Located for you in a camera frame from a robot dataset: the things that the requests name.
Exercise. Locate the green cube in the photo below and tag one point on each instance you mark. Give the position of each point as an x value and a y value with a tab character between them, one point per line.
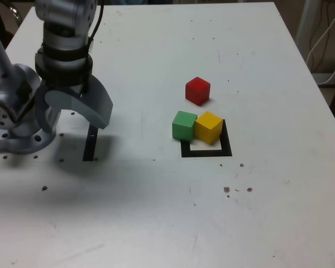
182	125

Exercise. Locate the black tape strip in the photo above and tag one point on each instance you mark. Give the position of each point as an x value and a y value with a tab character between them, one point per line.
89	148

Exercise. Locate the yellow cube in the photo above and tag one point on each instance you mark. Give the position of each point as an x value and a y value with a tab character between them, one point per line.
208	128

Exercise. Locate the white post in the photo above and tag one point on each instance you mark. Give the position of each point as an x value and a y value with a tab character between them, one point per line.
305	19

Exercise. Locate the red cube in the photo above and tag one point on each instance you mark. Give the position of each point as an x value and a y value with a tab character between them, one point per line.
196	90

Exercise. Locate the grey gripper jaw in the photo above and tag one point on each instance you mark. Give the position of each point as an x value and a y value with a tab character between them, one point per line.
100	106
40	114

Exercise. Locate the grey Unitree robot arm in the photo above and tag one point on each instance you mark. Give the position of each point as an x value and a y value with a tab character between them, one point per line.
64	16

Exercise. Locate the black tape square outline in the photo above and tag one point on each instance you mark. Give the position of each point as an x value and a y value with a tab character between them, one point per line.
206	153

